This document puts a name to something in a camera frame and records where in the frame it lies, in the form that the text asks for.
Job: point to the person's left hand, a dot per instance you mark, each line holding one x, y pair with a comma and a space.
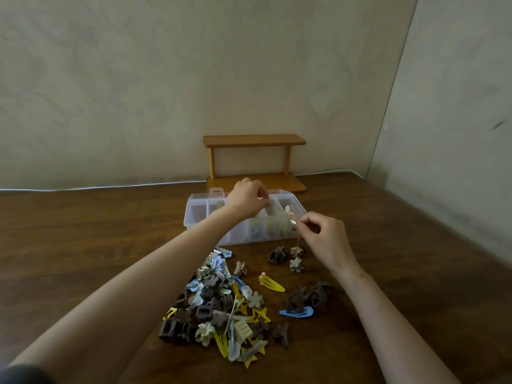
246, 197

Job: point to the person's right hand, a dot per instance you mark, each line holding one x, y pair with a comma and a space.
330, 241

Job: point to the clear plastic compartment box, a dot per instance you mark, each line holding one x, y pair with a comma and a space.
200, 215

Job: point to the brown ribbed claw clip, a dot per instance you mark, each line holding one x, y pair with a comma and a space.
296, 303

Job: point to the yellow clip with pink bead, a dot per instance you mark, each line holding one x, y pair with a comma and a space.
272, 283

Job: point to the blue snap hair clip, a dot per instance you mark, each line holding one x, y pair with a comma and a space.
296, 313

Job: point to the pile of mixed hair clips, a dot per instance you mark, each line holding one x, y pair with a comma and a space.
220, 311

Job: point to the person's right forearm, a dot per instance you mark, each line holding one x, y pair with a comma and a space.
392, 331

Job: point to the person's left forearm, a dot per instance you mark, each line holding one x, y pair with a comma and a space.
128, 299

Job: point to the small wooden shelf rack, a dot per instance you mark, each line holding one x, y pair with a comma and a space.
254, 140

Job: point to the dark sleeve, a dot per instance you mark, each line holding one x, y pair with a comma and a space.
24, 375

